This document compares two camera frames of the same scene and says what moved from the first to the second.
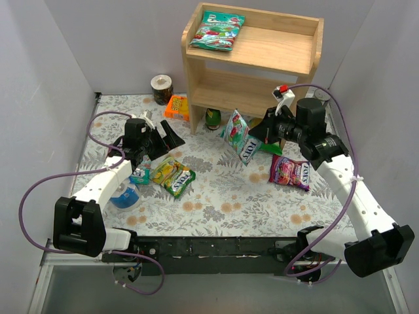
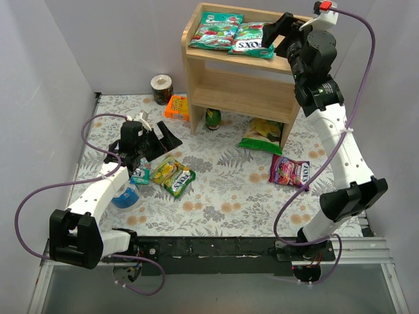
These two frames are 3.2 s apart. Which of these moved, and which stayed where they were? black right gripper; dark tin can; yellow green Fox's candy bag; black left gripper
Moved: black right gripper
Stayed: black left gripper; dark tin can; yellow green Fox's candy bag
